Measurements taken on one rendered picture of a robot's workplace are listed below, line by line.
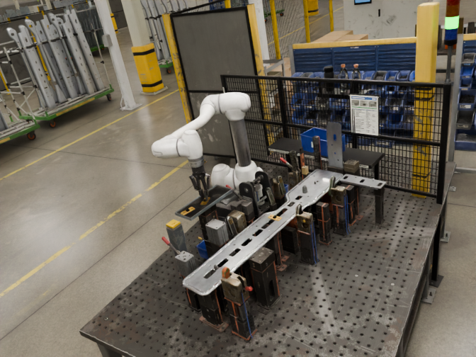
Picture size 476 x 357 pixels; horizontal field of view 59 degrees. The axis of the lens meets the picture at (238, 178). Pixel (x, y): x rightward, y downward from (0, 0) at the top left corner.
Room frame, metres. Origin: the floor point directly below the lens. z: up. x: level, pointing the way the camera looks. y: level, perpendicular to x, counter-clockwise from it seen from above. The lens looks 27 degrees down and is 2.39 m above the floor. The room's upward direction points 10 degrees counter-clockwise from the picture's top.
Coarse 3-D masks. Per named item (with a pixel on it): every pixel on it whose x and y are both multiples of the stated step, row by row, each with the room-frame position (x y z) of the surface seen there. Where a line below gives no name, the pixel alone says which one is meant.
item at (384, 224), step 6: (384, 186) 2.30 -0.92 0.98; (378, 192) 2.28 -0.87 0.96; (384, 192) 2.30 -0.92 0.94; (378, 198) 2.29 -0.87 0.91; (378, 204) 2.29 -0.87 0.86; (378, 210) 2.29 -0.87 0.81; (378, 216) 2.29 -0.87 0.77; (372, 222) 2.32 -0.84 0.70; (378, 222) 2.29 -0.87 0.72; (384, 222) 2.29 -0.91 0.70
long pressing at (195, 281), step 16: (320, 176) 2.54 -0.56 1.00; (336, 176) 2.50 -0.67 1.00; (288, 192) 2.40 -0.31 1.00; (320, 192) 2.34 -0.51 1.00; (288, 208) 2.21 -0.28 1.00; (304, 208) 2.19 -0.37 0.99; (256, 224) 2.10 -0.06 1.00; (272, 224) 2.07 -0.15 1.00; (240, 240) 1.97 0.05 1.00; (256, 240) 1.94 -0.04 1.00; (224, 256) 1.85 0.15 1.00; (240, 256) 1.82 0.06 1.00; (192, 272) 1.76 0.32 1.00; (208, 272) 1.74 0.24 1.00; (192, 288) 1.64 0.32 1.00; (208, 288) 1.61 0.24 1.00
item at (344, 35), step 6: (342, 30) 7.64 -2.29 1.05; (348, 30) 7.53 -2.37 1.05; (324, 36) 7.41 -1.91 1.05; (330, 36) 7.31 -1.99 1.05; (336, 36) 7.21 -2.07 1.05; (342, 36) 7.13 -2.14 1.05; (348, 36) 7.03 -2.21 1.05; (354, 36) 6.94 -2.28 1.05; (360, 36) 6.86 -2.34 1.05; (366, 36) 6.89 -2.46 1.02
